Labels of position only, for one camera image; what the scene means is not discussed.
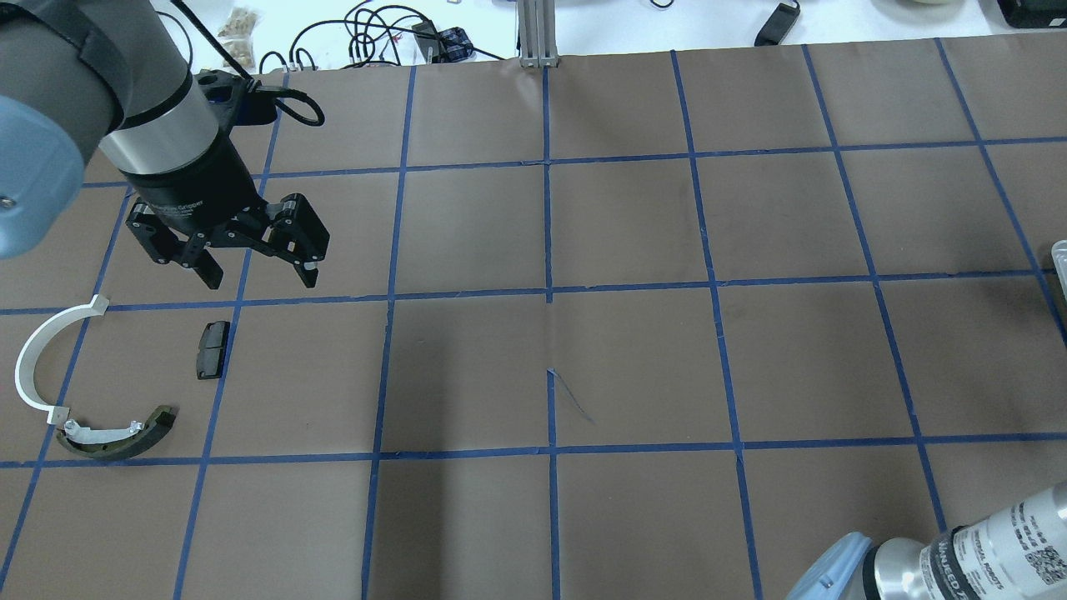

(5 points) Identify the black brake pad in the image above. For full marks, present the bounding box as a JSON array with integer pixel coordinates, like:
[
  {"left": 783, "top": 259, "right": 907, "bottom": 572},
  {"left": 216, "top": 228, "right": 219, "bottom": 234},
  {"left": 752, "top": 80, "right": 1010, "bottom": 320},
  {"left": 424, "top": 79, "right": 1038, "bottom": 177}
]
[{"left": 197, "top": 322, "right": 230, "bottom": 380}]

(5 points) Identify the ribbed silver metal tray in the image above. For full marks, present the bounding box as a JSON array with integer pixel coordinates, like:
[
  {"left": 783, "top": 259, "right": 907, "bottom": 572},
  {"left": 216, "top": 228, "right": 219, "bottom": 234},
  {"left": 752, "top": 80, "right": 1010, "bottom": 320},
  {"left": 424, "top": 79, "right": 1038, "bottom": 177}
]
[{"left": 1050, "top": 239, "right": 1067, "bottom": 299}]

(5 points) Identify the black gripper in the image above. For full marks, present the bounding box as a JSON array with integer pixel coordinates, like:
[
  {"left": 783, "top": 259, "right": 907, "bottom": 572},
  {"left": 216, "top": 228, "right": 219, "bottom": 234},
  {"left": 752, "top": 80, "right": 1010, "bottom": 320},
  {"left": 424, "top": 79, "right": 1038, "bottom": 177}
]
[{"left": 125, "top": 137, "right": 330, "bottom": 290}]

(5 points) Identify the dark curved brake shoe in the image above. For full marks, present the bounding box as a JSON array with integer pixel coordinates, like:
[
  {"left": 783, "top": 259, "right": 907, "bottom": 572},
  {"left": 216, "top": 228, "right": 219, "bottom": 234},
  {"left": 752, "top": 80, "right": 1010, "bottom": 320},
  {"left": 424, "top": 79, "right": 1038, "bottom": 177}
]
[{"left": 55, "top": 405, "right": 177, "bottom": 463}]

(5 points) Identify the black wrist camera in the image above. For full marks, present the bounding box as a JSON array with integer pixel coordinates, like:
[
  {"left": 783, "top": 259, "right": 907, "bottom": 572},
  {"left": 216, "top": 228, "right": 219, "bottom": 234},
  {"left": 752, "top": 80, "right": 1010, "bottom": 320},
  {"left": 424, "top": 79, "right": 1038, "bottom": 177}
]
[{"left": 194, "top": 72, "right": 277, "bottom": 133}]

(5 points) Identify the aluminium frame post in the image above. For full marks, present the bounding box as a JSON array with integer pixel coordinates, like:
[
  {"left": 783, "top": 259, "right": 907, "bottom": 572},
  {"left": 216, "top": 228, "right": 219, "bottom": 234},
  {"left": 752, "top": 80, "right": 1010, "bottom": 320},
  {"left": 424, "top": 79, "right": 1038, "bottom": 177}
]
[{"left": 515, "top": 0, "right": 559, "bottom": 68}]

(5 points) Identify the white curved plastic bracket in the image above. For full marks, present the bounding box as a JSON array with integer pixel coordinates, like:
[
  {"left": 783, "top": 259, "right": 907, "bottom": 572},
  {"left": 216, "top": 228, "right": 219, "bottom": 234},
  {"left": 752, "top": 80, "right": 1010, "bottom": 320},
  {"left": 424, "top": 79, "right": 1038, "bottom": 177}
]
[{"left": 14, "top": 295, "right": 110, "bottom": 427}]

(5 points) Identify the black power adapter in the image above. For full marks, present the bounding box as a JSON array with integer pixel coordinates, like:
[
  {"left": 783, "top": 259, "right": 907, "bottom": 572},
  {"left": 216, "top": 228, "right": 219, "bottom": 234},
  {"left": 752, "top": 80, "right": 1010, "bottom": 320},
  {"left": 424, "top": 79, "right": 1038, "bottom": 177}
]
[{"left": 754, "top": 1, "right": 801, "bottom": 47}]

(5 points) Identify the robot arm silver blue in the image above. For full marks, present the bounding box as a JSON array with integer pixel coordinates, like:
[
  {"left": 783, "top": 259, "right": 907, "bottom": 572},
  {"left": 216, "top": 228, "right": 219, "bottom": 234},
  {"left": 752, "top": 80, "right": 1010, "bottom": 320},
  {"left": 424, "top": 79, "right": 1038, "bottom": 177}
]
[
  {"left": 1, "top": 1, "right": 330, "bottom": 289},
  {"left": 786, "top": 481, "right": 1066, "bottom": 599}
]

